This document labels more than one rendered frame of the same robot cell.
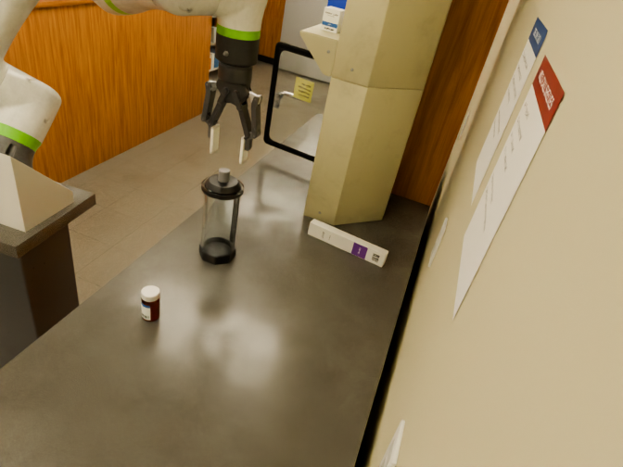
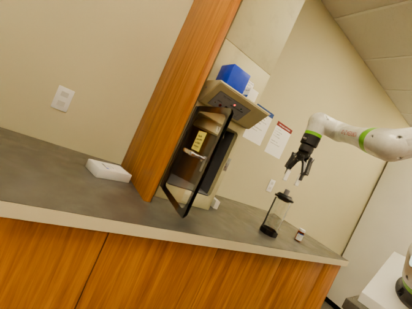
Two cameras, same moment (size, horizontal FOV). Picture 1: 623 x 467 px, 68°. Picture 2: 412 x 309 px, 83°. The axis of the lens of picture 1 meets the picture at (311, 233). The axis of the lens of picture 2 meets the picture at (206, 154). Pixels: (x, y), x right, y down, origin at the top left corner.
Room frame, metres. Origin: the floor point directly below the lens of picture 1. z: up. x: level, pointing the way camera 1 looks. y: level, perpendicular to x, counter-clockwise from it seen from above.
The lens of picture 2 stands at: (2.31, 0.78, 1.24)
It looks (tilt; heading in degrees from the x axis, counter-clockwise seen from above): 2 degrees down; 223
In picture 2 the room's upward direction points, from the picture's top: 25 degrees clockwise
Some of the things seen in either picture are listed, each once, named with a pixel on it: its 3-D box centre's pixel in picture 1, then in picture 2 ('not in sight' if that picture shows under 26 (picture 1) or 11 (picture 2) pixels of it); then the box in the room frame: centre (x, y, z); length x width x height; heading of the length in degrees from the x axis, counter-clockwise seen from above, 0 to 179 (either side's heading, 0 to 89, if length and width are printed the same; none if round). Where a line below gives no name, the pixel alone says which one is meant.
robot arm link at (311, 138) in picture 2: (237, 48); (309, 141); (1.03, 0.24, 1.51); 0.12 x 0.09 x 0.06; 166
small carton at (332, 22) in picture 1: (333, 19); (249, 95); (1.46, 0.07, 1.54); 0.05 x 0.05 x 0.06; 74
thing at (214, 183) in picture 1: (223, 181); (285, 195); (1.03, 0.25, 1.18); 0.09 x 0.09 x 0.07
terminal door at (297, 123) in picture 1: (303, 106); (192, 154); (1.70, 0.13, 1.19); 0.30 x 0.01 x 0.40; 70
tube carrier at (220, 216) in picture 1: (220, 219); (276, 214); (1.03, 0.25, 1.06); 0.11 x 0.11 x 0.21
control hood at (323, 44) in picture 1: (332, 45); (235, 107); (1.51, 0.06, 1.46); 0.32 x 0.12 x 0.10; 167
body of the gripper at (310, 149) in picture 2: (234, 82); (304, 153); (1.03, 0.24, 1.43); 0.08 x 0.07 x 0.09; 76
